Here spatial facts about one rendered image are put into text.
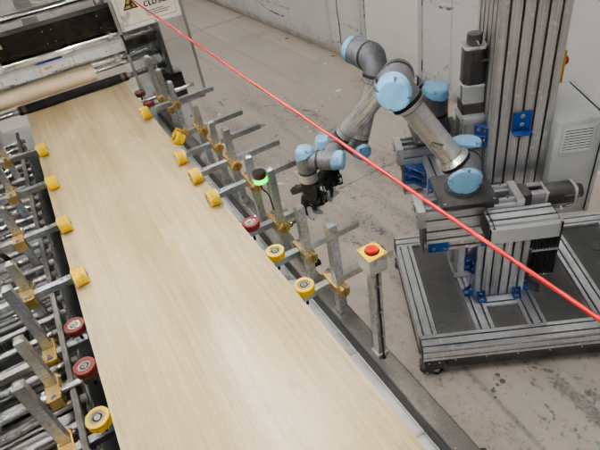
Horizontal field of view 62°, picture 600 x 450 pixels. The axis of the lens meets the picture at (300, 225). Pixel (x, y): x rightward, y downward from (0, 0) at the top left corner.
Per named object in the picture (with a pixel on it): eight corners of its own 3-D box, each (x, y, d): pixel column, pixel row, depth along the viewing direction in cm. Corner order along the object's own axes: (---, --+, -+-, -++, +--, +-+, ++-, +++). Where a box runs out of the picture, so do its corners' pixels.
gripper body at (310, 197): (316, 212, 207) (312, 188, 200) (300, 206, 212) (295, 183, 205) (328, 203, 211) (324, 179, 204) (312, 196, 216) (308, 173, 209)
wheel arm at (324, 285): (388, 252, 214) (388, 245, 211) (394, 256, 211) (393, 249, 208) (300, 298, 201) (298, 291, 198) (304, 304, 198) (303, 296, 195)
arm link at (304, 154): (312, 153, 191) (291, 153, 193) (316, 177, 198) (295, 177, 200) (317, 142, 197) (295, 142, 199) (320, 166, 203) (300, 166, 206)
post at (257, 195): (267, 229, 269) (248, 152, 239) (270, 232, 266) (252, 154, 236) (262, 232, 268) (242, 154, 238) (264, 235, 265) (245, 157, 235)
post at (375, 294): (381, 345, 192) (374, 260, 164) (389, 354, 188) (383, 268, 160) (371, 352, 190) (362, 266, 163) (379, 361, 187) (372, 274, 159)
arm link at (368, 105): (397, 42, 179) (322, 134, 210) (395, 54, 171) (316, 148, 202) (422, 61, 181) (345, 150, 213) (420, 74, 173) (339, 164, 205)
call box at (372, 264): (375, 258, 166) (374, 240, 161) (388, 270, 161) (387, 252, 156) (358, 267, 163) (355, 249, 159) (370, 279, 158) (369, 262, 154)
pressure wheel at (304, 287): (300, 295, 205) (295, 275, 198) (319, 296, 203) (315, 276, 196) (295, 310, 199) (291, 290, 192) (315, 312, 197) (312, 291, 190)
